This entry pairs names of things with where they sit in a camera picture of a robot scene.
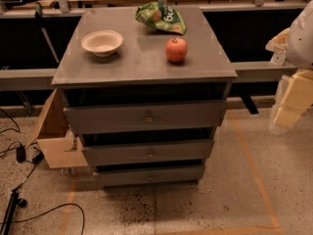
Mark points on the green chip bag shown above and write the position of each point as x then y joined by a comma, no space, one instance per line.
160,16

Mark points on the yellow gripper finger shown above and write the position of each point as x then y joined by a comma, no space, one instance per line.
293,98

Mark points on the grey top drawer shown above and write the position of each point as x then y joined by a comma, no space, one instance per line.
136,117

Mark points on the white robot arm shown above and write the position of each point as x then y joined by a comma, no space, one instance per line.
299,50

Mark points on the grey metal rail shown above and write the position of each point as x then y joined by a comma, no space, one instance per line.
40,79

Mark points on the grey wooden drawer cabinet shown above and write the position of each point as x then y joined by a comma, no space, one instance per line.
139,73

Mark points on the black tripod leg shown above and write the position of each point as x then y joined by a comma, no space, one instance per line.
15,201

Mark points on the brown cardboard box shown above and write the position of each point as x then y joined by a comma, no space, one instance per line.
60,147

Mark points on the grey bottom drawer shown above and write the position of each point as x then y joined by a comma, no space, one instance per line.
150,175

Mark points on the white paper bowl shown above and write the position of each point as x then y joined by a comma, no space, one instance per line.
102,43

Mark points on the clear sanitizer bottle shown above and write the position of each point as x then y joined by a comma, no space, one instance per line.
278,58

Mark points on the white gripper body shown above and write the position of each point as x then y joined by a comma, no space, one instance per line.
301,41

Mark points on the red apple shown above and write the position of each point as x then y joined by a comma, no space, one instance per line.
176,49

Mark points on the black power adapter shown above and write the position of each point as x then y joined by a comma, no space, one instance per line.
20,154

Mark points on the grey drawer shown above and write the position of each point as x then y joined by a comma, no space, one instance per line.
150,175
148,152
136,117

